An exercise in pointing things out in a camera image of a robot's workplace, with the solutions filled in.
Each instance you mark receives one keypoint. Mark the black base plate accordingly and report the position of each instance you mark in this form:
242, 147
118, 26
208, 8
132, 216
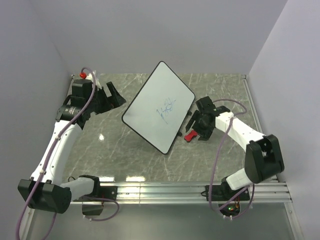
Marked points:
105, 192
218, 193

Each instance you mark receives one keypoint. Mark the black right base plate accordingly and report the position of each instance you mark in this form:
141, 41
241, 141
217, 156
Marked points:
218, 193

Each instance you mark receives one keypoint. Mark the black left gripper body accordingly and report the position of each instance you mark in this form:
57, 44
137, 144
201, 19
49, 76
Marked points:
99, 105

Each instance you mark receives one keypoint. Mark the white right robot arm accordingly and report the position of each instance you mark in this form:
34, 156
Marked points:
263, 156

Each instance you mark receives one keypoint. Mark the red cable connector cap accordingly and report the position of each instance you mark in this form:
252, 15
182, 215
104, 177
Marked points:
83, 75

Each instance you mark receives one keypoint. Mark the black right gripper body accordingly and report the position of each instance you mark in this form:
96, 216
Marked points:
203, 131

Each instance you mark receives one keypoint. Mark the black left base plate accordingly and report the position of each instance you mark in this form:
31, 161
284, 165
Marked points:
105, 192

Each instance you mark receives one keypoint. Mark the aluminium side rail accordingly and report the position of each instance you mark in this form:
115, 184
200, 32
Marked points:
251, 102

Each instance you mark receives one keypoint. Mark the white whiteboard with black frame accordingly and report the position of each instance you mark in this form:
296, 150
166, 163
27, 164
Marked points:
160, 107

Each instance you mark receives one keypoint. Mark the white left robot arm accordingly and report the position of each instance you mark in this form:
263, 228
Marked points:
44, 190

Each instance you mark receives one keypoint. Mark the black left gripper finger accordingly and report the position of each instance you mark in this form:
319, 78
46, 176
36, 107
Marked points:
102, 94
115, 100

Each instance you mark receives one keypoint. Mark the red bone-shaped eraser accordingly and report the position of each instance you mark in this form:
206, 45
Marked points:
191, 135

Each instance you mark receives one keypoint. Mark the aluminium mounting rail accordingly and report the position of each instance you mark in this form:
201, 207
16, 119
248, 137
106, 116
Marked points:
189, 192

